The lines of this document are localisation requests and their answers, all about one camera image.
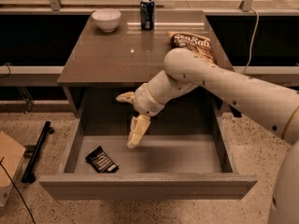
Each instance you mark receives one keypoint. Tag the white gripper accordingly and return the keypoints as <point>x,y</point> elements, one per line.
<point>146,99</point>

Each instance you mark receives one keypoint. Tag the black rxbar chocolate bar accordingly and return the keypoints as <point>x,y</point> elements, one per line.
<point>101,162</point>

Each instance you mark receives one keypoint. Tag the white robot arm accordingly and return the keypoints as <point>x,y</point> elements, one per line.
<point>270,105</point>

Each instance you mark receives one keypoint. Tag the grey counter cabinet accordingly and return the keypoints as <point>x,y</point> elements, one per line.
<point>129,55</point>

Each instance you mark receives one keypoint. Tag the open grey top drawer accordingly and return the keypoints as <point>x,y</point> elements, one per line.
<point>183,157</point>

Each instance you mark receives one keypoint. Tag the sea salt chips bag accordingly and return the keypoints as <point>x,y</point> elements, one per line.
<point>200,45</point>

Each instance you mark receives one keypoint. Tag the white ceramic bowl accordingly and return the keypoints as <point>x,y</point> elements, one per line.
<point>107,19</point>

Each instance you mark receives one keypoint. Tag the dark blue soda can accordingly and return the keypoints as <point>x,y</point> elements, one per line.
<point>147,14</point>

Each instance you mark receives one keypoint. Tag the black metal bar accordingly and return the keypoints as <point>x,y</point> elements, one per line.
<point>29,176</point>

